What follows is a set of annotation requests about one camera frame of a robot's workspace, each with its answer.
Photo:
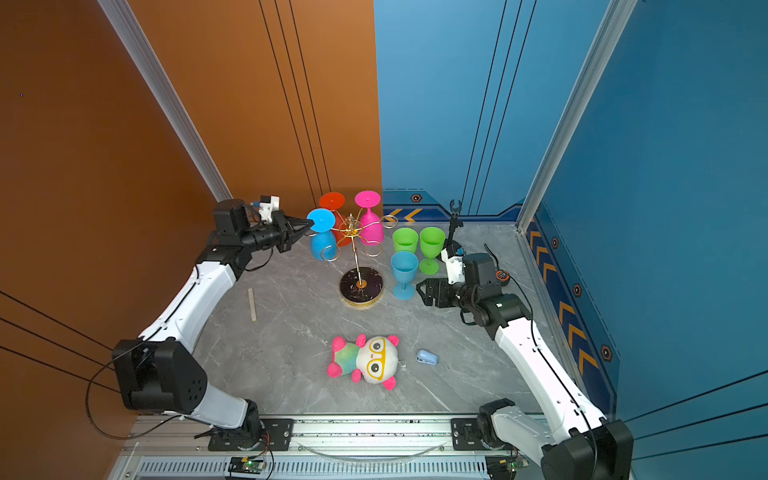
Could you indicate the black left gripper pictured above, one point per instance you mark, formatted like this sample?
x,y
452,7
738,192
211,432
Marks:
x,y
283,225

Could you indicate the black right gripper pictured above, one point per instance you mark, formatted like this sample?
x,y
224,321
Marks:
x,y
432,283

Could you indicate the blue wine glass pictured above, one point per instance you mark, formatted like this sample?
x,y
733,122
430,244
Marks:
x,y
404,267
323,242

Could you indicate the red wine glass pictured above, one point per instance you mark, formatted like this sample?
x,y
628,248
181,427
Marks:
x,y
334,201

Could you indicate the blue wine glass front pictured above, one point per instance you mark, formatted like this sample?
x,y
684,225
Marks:
x,y
404,267

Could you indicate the green wine glass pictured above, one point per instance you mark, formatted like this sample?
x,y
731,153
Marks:
x,y
431,244
405,240

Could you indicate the green wine glass front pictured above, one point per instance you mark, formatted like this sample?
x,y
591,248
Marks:
x,y
405,240

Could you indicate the magenta wine glass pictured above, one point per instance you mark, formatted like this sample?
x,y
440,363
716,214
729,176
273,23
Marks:
x,y
371,228

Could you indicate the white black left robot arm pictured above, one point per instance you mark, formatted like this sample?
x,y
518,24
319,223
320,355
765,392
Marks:
x,y
157,372

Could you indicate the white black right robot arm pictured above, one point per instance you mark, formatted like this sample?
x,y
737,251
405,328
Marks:
x,y
576,440

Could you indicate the gold wine glass rack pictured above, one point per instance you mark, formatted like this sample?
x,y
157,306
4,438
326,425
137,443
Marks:
x,y
362,286

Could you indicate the black round-base stand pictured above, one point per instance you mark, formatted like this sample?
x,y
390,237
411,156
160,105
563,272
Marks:
x,y
452,246

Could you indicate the small light blue stapler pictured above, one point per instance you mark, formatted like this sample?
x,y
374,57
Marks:
x,y
427,358

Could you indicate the wooden stick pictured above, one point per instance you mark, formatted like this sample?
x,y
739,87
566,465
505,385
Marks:
x,y
252,305

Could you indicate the colourful plush toy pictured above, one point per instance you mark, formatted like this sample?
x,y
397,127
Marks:
x,y
374,360

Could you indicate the circuit board right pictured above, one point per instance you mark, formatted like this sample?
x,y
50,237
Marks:
x,y
504,467

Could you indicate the green circuit board left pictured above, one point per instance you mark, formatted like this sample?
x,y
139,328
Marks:
x,y
247,467

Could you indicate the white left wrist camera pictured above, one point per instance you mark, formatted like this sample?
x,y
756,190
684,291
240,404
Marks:
x,y
267,206

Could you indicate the aluminium front rail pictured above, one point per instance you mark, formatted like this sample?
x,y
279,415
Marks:
x,y
389,446

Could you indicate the aluminium corner post left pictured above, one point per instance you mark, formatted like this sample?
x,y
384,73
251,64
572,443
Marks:
x,y
126,25

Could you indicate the aluminium corner post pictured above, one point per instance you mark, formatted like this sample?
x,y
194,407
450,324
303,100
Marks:
x,y
610,30
126,25

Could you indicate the aluminium corner post right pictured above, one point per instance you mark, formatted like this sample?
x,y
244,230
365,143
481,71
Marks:
x,y
610,30

